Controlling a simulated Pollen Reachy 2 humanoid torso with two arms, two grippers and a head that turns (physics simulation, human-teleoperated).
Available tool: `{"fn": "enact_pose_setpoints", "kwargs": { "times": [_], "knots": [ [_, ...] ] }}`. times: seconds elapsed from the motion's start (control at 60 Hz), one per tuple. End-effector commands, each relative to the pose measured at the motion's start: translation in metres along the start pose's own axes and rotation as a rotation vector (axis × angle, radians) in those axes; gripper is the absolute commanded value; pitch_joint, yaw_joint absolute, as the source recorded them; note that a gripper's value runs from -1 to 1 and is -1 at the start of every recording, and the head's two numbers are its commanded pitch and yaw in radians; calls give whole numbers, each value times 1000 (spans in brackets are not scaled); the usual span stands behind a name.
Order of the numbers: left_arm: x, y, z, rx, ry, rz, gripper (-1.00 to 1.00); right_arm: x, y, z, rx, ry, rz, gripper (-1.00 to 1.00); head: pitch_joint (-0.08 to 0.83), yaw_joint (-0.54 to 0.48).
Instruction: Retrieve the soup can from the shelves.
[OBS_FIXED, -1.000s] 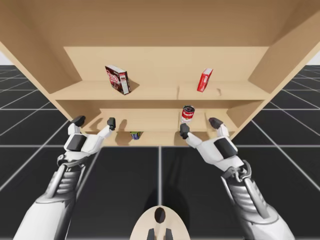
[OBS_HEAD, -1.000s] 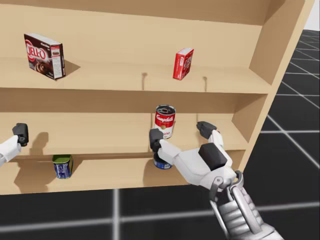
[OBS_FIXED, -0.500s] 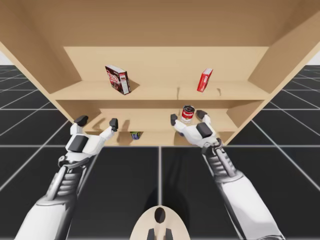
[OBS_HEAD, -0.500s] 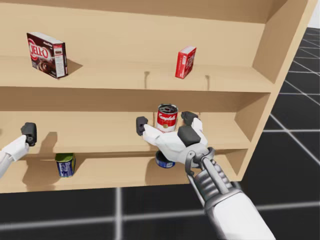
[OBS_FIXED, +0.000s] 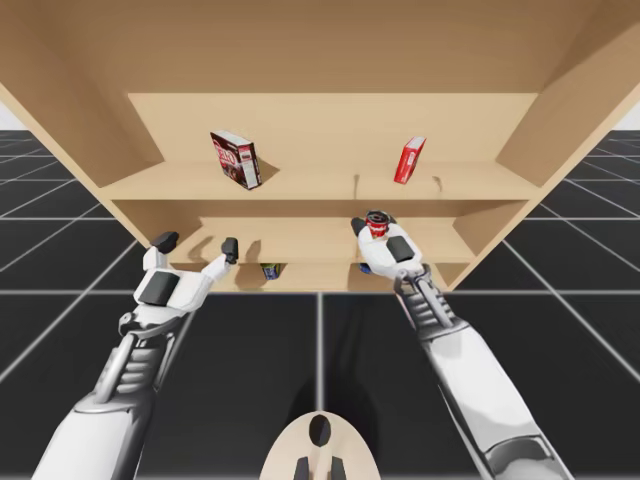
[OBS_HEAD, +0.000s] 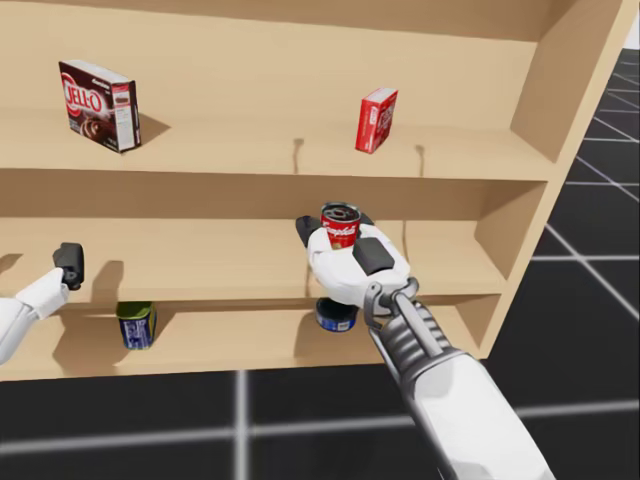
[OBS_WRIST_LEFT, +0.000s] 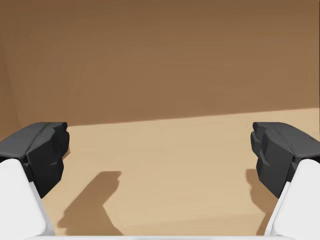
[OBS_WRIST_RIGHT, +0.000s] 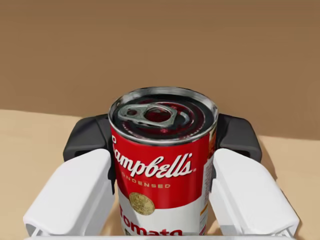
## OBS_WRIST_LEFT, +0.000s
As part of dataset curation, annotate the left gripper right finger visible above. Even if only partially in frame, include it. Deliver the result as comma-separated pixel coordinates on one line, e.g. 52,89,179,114
250,121,320,237

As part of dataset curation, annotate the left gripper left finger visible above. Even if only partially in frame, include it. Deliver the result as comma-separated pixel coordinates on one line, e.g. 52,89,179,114
0,121,70,237

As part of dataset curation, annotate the pale wooden shelf unit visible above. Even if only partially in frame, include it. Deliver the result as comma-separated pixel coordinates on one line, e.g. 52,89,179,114
0,0,320,237

